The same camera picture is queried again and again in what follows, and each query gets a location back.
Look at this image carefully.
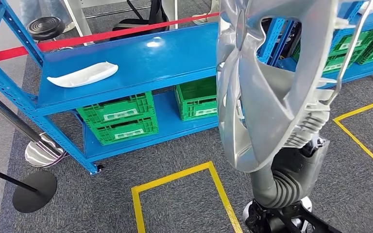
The yellow floor tape square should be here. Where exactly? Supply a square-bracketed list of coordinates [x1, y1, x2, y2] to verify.
[131, 161, 243, 233]
[333, 102, 373, 178]

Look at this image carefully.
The silver wheel hubcap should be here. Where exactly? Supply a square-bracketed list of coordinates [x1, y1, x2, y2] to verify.
[216, 0, 373, 174]

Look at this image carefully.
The white desk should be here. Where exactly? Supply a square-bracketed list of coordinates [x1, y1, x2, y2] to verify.
[62, 0, 179, 46]

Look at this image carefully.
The chrome stanchion post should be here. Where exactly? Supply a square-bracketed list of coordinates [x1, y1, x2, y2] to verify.
[0, 85, 68, 168]

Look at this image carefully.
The black stanchion post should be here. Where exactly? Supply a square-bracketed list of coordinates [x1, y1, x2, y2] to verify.
[0, 162, 58, 214]

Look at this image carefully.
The black ribbed round stool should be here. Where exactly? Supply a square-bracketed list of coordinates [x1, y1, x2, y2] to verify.
[26, 17, 74, 54]

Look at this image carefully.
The white plastic trim part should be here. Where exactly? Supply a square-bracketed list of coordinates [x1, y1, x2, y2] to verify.
[46, 62, 119, 88]

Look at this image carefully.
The red barrier belt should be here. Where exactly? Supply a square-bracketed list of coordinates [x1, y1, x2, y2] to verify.
[0, 12, 220, 62]

